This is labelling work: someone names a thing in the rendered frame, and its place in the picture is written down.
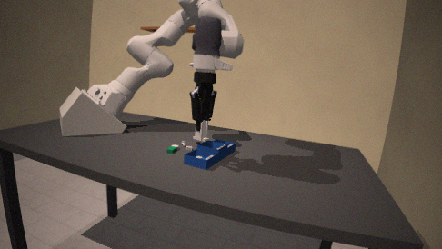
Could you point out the green and white eraser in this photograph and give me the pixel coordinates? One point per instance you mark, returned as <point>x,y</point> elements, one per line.
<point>172,149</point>

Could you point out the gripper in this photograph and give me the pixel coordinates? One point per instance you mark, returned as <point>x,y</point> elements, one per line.
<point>202,101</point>

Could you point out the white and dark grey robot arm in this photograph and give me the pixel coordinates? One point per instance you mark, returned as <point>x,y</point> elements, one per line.
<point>206,43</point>

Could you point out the blue rack of three labelled bins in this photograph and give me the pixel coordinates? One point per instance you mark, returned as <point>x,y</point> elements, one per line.
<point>211,151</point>

